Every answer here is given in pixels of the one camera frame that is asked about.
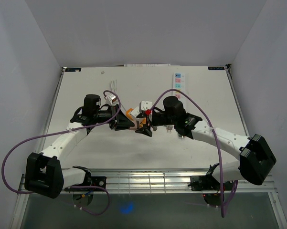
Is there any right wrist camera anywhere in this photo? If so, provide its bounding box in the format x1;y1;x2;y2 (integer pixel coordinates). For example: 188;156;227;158
145;109;153;118

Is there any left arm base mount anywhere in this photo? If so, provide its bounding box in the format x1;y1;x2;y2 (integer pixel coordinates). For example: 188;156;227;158
63;166;107;191

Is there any white charger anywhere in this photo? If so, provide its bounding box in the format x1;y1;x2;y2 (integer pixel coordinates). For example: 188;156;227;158
130;106;141;120

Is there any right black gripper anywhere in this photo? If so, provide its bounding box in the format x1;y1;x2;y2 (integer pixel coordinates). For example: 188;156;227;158
135;110;176;137

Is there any white cube socket adapter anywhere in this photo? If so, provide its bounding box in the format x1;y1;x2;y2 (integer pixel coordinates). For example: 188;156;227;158
139;101;153;113

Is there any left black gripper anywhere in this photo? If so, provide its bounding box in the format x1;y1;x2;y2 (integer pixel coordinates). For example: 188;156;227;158
94;104;134;131

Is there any white multicolour power strip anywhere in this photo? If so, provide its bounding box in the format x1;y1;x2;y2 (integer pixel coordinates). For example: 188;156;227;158
172;73;187;108

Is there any aluminium rail frame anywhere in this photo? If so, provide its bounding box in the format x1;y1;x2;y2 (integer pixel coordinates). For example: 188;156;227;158
11;65;287;229

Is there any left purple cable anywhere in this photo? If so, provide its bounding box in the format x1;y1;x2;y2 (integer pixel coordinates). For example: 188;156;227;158
1;90;121;216

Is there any pink brown charger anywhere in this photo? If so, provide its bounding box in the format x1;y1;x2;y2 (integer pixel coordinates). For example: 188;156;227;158
129;120;138;131

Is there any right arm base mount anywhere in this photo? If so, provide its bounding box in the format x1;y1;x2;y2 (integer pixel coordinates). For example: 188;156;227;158
188;162;240;192

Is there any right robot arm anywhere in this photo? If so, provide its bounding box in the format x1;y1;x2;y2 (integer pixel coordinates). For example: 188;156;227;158
130;96;276;190

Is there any orange power strip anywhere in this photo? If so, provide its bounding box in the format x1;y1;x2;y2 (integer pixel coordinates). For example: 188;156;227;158
126;107;146;131

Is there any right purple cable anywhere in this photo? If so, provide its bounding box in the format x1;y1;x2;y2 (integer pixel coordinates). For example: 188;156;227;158
151;88;238;218

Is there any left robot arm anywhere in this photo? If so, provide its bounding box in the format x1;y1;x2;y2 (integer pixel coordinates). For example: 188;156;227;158
24;91;134;198

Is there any purple cable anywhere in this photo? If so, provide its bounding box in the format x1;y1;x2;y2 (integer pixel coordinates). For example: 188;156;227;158
151;88;238;218
1;90;121;216

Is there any orange strip white cable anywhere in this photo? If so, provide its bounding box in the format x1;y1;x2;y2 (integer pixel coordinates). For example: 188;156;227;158
109;80;125;108

